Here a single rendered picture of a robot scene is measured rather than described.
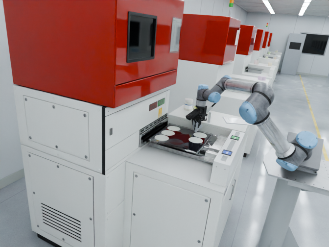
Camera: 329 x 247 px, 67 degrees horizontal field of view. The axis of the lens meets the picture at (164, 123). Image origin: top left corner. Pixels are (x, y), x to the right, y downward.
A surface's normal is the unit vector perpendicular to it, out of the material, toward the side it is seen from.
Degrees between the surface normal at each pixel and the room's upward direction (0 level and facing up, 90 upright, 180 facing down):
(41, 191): 90
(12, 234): 0
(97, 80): 90
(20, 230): 0
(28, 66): 90
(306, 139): 40
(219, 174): 90
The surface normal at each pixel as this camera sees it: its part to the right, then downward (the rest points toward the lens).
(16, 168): 0.90, 0.22
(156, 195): -0.42, 0.29
